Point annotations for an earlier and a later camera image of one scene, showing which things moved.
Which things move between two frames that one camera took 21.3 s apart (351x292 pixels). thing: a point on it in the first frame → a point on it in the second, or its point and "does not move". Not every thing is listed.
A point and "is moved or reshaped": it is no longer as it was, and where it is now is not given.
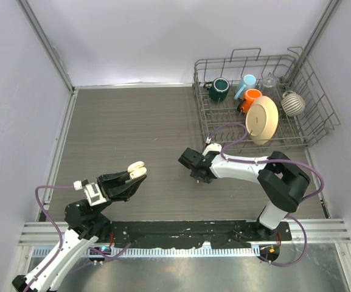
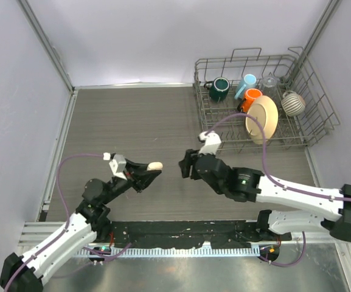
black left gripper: x=114 y=187 → x=137 y=176
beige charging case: x=135 y=170 is moved or reshaped
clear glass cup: x=268 y=87 does not move
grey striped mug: x=292 y=104 does not move
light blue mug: x=247 y=82 does not move
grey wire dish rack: x=277 y=100 does not move
